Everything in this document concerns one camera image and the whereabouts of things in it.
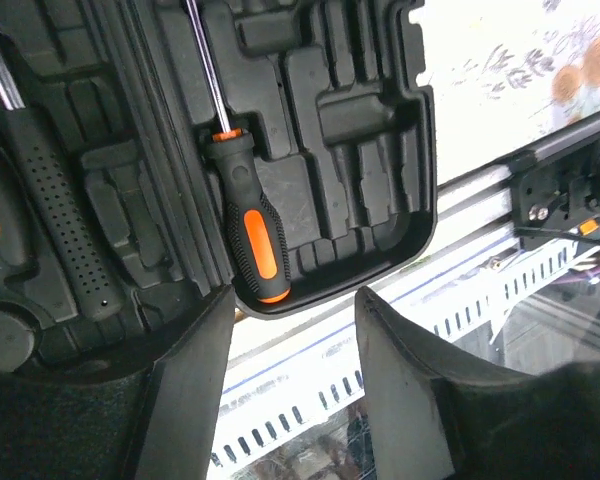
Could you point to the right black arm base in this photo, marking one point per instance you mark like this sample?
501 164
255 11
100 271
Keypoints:
558 199

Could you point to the black plastic tool case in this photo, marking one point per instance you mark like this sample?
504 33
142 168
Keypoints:
343 146

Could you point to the aluminium front rail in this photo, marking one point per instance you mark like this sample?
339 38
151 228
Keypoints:
293 395

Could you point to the orange handled pliers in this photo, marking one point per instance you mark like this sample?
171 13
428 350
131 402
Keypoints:
15 241

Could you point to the small claw hammer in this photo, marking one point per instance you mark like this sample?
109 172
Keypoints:
54 191

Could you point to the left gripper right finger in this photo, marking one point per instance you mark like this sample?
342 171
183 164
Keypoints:
438 412

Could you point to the black handled screwdriver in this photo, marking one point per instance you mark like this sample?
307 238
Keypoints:
254 228

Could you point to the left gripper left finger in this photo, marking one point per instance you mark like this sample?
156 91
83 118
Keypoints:
144 410

